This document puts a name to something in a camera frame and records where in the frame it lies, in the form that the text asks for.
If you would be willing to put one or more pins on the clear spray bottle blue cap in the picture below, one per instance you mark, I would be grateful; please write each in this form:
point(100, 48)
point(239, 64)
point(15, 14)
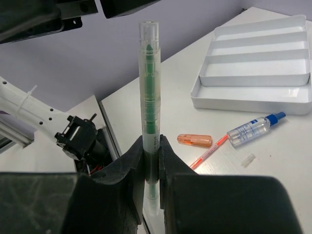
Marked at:
point(253, 129)

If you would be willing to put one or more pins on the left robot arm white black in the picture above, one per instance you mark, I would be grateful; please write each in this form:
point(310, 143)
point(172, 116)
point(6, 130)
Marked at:
point(79, 138)

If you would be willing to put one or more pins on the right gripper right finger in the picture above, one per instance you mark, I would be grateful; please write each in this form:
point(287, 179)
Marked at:
point(221, 204)

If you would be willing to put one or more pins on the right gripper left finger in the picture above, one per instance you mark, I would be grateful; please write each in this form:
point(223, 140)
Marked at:
point(109, 201)

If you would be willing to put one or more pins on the white compartment tray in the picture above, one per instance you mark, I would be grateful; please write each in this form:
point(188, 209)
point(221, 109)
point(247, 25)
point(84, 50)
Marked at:
point(259, 67)

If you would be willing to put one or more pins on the orange thin pen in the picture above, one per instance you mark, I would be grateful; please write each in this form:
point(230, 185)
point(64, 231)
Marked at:
point(201, 159)

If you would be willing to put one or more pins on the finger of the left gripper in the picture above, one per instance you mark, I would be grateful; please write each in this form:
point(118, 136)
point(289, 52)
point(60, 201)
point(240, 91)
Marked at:
point(119, 8)
point(26, 19)

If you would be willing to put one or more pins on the small clear pen cap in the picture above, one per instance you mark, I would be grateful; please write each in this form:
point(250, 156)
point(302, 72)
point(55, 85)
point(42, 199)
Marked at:
point(247, 161)

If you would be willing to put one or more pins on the orange translucent cap case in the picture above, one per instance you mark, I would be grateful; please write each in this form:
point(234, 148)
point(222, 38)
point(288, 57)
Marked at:
point(195, 140)

